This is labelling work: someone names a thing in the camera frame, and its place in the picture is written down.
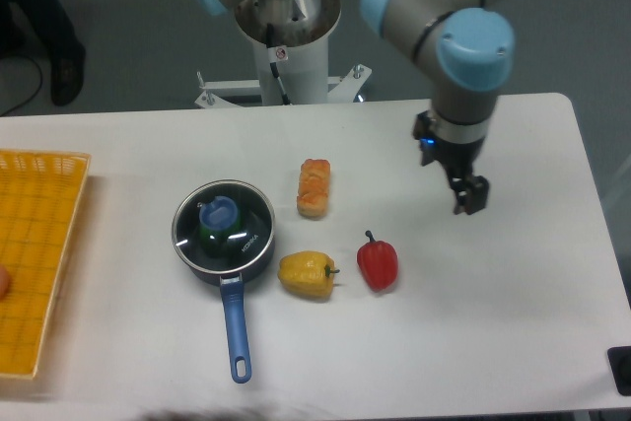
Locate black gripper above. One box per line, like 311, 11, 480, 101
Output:
412, 110, 490, 215

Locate dark pot with blue handle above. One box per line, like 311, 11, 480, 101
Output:
171, 179, 277, 385

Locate glass pot lid blue knob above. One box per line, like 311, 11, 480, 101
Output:
171, 178, 276, 275

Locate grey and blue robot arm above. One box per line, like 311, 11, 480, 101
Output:
198, 0, 515, 214

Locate red bell pepper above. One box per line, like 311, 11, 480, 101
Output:
356, 230, 398, 292

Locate orange glazed bread loaf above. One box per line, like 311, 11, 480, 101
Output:
296, 159, 331, 219

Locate yellow bell pepper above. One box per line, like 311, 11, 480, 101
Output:
277, 250, 340, 300

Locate green bell pepper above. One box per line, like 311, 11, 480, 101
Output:
198, 198, 242, 257

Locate black device at table edge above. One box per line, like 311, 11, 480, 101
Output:
607, 346, 631, 396

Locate yellow woven basket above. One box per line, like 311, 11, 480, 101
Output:
1, 149, 91, 380

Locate orange round object in basket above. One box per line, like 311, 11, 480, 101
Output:
0, 265, 11, 299

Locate person's dark trouser legs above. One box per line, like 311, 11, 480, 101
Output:
1, 0, 86, 106

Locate black floor cable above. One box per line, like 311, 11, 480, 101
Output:
0, 53, 45, 117

